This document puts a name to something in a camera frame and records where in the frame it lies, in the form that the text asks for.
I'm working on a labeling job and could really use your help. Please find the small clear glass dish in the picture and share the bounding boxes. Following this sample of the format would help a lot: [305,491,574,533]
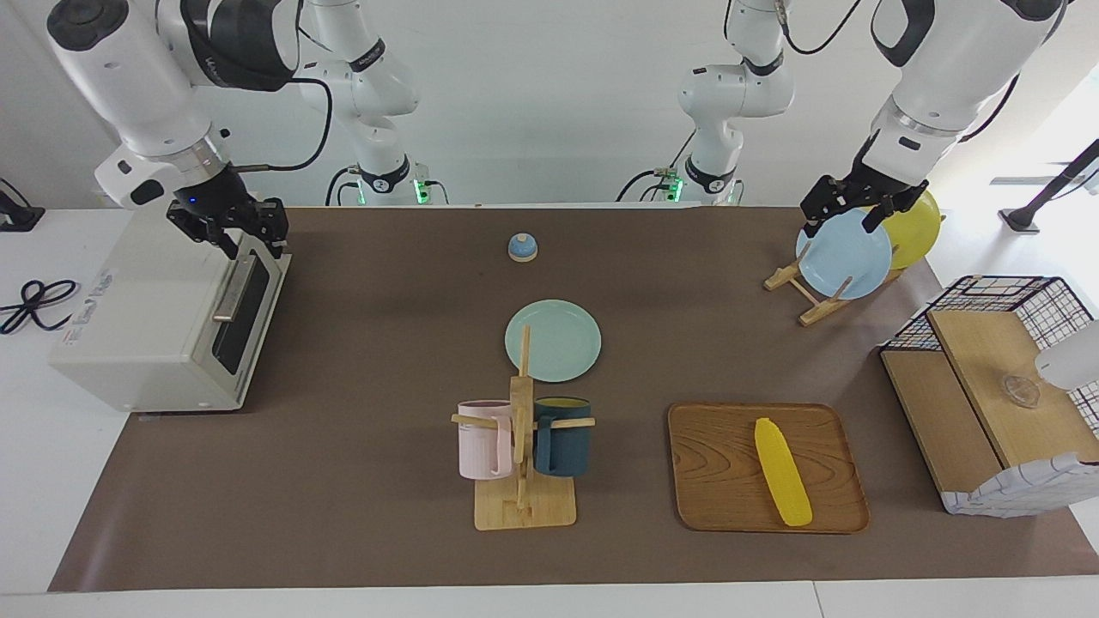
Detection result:
[1000,374,1042,409]

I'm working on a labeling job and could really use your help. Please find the dark blue mug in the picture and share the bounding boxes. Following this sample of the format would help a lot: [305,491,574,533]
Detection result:
[532,396,593,479]

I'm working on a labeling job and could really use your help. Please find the white cylindrical object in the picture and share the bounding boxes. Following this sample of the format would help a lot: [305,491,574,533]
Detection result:
[1034,319,1099,392]

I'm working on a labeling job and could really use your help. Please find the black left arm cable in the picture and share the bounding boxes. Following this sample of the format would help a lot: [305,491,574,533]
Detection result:
[777,0,864,57]

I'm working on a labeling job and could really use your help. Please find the yellow corn cob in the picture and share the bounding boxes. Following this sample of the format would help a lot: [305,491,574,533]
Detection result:
[754,417,813,528]

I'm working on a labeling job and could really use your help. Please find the brown wooden tray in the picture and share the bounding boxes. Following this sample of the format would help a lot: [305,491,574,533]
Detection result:
[667,402,871,535]

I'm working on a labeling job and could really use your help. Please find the wooden mug rack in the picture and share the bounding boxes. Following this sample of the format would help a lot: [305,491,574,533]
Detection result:
[451,324,597,531]

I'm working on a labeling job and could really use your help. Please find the wooden plate rack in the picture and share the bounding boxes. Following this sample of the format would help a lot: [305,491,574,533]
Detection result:
[763,240,907,328]

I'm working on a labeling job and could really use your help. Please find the yellow plate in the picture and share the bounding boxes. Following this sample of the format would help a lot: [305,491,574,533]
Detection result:
[880,189,943,271]

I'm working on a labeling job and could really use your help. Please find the light blue plate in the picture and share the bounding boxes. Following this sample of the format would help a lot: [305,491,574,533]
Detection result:
[795,209,894,301]

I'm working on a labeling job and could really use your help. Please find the coiled black cable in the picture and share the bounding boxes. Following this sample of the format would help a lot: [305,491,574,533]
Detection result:
[0,279,80,336]

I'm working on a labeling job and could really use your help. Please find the cream toaster oven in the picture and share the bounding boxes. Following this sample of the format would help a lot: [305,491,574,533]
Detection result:
[47,206,293,415]

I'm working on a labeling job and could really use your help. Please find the brown table mat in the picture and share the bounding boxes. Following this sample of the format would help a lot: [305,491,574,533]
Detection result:
[47,204,1099,593]

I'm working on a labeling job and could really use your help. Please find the pink mug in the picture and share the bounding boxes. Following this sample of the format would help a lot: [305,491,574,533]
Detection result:
[456,400,516,482]

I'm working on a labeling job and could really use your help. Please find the oven door with glass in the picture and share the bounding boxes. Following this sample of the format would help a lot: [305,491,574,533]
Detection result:
[196,232,293,411]

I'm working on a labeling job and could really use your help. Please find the mint green plate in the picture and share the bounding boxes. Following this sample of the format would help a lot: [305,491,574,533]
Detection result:
[504,299,603,384]

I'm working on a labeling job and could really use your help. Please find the black clamp mount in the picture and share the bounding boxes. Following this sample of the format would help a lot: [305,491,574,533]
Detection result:
[0,178,46,233]

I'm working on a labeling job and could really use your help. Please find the wire and wood shelf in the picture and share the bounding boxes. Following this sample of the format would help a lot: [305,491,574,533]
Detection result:
[880,275,1099,518]

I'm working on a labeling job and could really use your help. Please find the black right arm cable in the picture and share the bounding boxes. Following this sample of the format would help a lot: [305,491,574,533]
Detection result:
[236,77,334,173]

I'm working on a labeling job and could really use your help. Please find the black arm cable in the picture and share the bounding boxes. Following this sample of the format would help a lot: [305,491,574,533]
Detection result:
[777,0,864,57]
[236,77,334,173]

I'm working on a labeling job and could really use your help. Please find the white checked cloth liner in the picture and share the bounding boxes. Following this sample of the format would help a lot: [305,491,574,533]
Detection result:
[940,453,1099,518]

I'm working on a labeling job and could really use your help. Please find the black base cable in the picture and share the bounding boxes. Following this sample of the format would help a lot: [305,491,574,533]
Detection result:
[325,163,361,207]
[616,129,698,204]

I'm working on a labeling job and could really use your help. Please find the wooden two-step shelf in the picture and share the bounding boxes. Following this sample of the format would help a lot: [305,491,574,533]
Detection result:
[882,309,1099,494]

